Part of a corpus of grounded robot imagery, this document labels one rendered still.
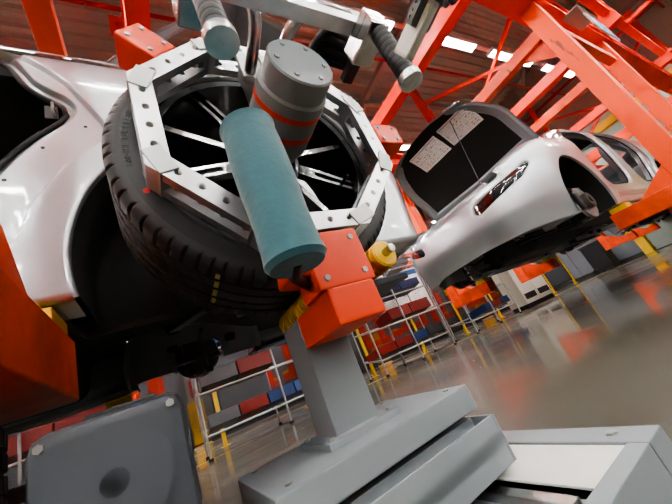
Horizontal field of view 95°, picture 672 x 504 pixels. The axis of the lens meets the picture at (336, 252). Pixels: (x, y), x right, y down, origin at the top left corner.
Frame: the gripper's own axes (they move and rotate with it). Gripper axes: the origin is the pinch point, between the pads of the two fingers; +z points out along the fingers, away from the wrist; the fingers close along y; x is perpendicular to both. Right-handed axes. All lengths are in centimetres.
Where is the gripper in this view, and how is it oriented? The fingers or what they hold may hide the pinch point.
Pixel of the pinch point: (415, 29)
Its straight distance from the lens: 53.3
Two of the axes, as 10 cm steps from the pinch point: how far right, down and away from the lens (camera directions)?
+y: -8.0, 1.1, -5.9
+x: 4.8, 7.0, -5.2
